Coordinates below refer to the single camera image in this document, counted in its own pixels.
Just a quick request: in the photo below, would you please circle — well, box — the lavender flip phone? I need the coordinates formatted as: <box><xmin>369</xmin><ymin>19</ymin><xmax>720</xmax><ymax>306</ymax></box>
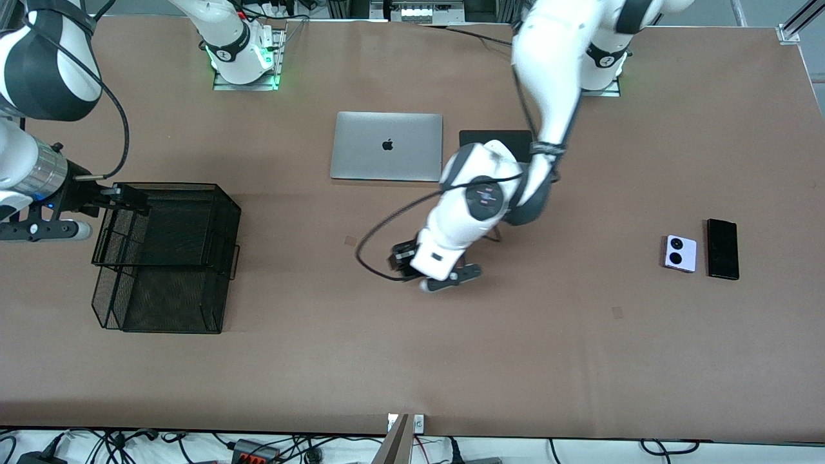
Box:
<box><xmin>663</xmin><ymin>235</ymin><xmax>698</xmax><ymax>273</ymax></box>

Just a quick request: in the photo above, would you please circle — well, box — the black slab smartphone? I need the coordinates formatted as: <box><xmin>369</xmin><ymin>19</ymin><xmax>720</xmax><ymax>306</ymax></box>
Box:
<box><xmin>705</xmin><ymin>218</ymin><xmax>740</xmax><ymax>281</ymax></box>

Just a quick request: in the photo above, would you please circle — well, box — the silver laptop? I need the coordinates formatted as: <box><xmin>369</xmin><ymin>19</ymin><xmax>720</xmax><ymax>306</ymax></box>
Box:
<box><xmin>330</xmin><ymin>111</ymin><xmax>444</xmax><ymax>183</ymax></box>

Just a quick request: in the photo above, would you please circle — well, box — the black mesh two-tier tray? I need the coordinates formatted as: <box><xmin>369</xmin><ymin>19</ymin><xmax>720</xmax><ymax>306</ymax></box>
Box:
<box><xmin>90</xmin><ymin>182</ymin><xmax>242</xmax><ymax>334</ymax></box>

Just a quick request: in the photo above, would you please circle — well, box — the black mouse pad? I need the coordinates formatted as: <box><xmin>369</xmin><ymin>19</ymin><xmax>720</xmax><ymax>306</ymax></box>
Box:
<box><xmin>459</xmin><ymin>130</ymin><xmax>536</xmax><ymax>162</ymax></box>

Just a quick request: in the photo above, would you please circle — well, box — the black orange power strip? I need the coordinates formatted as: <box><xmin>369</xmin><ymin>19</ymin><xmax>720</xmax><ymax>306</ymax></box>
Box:
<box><xmin>231</xmin><ymin>438</ymin><xmax>282</xmax><ymax>464</ymax></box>

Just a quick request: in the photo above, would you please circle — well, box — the white socket strip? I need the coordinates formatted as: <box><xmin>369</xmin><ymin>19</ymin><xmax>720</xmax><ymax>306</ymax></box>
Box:
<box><xmin>400</xmin><ymin>5</ymin><xmax>452</xmax><ymax>21</ymax></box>

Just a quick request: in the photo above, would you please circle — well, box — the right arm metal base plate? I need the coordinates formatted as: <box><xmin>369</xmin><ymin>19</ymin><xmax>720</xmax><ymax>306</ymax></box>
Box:
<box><xmin>213</xmin><ymin>27</ymin><xmax>286</xmax><ymax>92</ymax></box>

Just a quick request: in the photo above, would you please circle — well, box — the small aluminium bracket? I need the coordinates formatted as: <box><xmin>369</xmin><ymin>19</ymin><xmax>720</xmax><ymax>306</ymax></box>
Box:
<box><xmin>387</xmin><ymin>413</ymin><xmax>426</xmax><ymax>434</ymax></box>

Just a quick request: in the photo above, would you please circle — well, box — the grey metal post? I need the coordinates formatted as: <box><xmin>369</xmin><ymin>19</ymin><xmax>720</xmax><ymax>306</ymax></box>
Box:
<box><xmin>373</xmin><ymin>413</ymin><xmax>413</xmax><ymax>464</ymax></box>

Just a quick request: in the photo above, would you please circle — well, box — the black cable on table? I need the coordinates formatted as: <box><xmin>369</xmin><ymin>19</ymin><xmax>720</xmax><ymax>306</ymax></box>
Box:
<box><xmin>419</xmin><ymin>23</ymin><xmax>516</xmax><ymax>49</ymax></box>

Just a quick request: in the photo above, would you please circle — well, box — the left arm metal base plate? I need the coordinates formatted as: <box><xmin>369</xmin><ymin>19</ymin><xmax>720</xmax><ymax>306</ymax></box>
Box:
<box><xmin>580</xmin><ymin>74</ymin><xmax>622</xmax><ymax>98</ymax></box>

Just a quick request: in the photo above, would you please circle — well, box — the aluminium frame profile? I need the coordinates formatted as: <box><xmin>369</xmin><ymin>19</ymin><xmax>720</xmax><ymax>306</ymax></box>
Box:
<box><xmin>778</xmin><ymin>0</ymin><xmax>825</xmax><ymax>44</ymax></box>

